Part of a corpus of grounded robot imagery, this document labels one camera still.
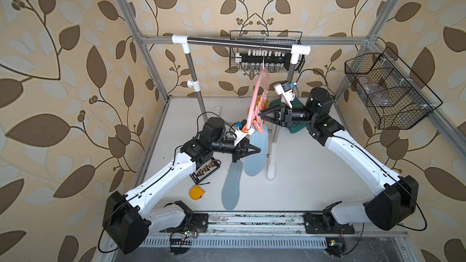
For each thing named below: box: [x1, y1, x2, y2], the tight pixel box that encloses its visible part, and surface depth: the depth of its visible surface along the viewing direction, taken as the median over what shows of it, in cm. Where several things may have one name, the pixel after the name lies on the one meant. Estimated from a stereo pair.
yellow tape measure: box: [189, 184, 206, 201], surface depth 83 cm
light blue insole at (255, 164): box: [243, 124, 269, 177], surface depth 67 cm
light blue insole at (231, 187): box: [221, 160, 243, 211], surface depth 85 cm
